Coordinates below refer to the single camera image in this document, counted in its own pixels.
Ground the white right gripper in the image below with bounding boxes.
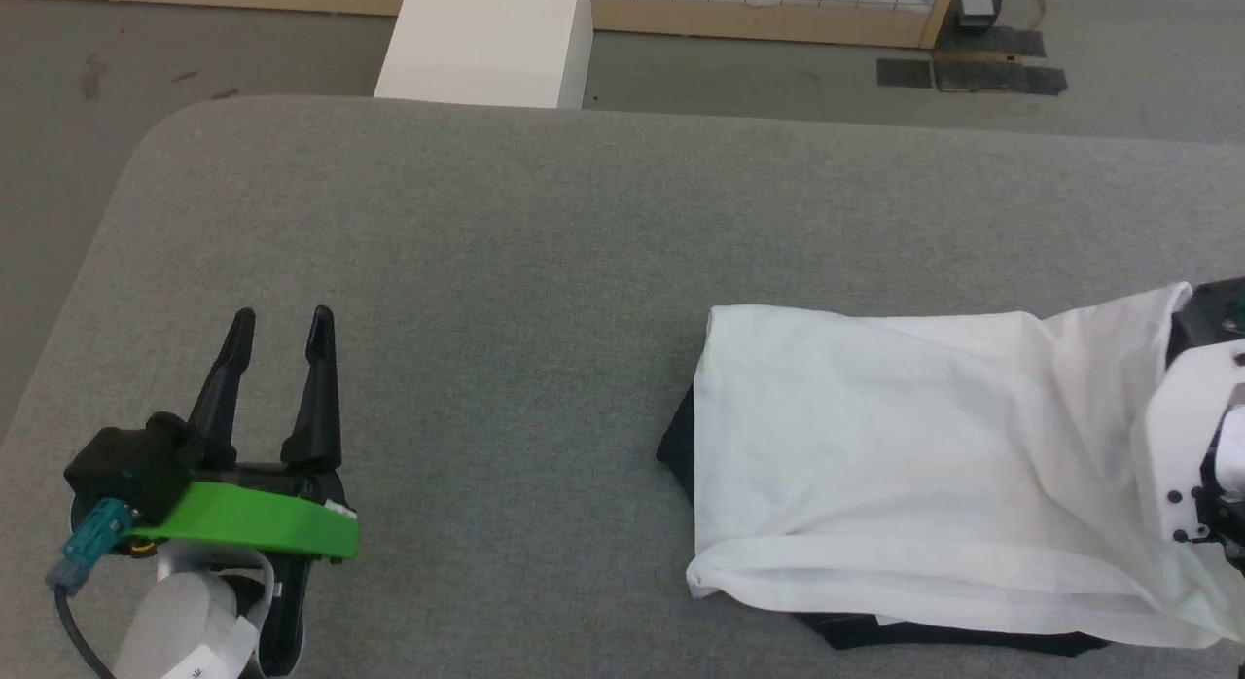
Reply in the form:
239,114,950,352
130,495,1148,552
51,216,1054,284
1145,339,1245,544

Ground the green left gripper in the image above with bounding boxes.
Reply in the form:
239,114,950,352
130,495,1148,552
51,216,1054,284
128,305,361,563

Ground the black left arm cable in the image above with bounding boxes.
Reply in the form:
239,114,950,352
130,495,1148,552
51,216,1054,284
47,497,135,679

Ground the lemon print partition screen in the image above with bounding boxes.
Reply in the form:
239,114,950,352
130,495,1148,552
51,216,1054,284
0,0,960,51

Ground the black and white t-shirt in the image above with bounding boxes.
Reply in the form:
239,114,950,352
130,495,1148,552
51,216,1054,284
656,281,1245,659

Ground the grey fabric sofa seat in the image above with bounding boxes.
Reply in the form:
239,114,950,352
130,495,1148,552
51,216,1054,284
0,94,1245,679

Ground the large black floor tape patch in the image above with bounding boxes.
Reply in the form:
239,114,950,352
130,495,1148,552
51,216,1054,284
932,26,1069,97

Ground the white box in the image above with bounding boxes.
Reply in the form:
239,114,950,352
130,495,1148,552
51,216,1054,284
373,0,595,111

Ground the small black floor tape patch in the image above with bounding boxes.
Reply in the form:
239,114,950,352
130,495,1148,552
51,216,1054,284
875,57,934,89

